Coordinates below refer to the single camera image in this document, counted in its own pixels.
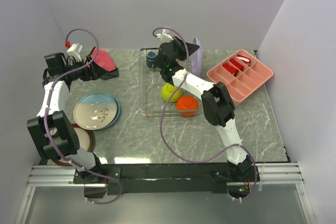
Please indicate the yellow-green bowl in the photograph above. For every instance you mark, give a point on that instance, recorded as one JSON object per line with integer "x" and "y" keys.
{"x": 167, "y": 90}

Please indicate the dark blue mug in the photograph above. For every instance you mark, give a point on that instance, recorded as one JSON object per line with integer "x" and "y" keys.
{"x": 150, "y": 59}

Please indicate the red white item in tray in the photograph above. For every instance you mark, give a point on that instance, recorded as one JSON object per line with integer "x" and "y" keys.
{"x": 244, "y": 59}

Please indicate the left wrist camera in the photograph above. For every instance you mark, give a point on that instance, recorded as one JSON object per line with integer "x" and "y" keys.
{"x": 74, "y": 50}

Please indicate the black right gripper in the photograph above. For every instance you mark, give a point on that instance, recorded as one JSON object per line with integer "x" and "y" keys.
{"x": 180, "y": 45}

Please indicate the lavender plate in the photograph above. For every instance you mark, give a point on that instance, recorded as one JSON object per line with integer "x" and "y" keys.
{"x": 197, "y": 58}

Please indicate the blue plate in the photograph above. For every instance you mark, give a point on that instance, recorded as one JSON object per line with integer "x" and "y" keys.
{"x": 116, "y": 116}

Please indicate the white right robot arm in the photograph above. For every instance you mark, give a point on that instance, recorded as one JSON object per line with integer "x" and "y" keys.
{"x": 218, "y": 106}

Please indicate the pink cloth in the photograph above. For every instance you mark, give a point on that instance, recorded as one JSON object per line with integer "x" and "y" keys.
{"x": 103, "y": 59}

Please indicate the brown rimmed cream plate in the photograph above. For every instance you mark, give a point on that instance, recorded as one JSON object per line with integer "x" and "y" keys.
{"x": 86, "y": 138}

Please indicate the wire dish rack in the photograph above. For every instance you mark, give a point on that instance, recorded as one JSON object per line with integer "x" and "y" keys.
{"x": 151, "y": 102}

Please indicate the black base beam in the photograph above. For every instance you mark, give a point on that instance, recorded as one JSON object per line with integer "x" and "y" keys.
{"x": 163, "y": 178}

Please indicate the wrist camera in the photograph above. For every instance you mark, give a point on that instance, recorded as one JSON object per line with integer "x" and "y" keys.
{"x": 74, "y": 50}
{"x": 164, "y": 36}

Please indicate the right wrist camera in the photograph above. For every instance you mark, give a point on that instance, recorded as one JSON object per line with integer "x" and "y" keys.
{"x": 164, "y": 36}

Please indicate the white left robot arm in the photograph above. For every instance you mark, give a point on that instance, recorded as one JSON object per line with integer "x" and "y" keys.
{"x": 51, "y": 131}

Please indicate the pink compartment tray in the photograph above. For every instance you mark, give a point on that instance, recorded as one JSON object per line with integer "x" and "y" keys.
{"x": 248, "y": 81}

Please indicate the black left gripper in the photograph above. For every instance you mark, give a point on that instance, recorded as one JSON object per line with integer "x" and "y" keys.
{"x": 92, "y": 74}

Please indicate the orange bowl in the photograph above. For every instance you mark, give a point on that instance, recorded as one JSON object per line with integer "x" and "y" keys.
{"x": 187, "y": 105}

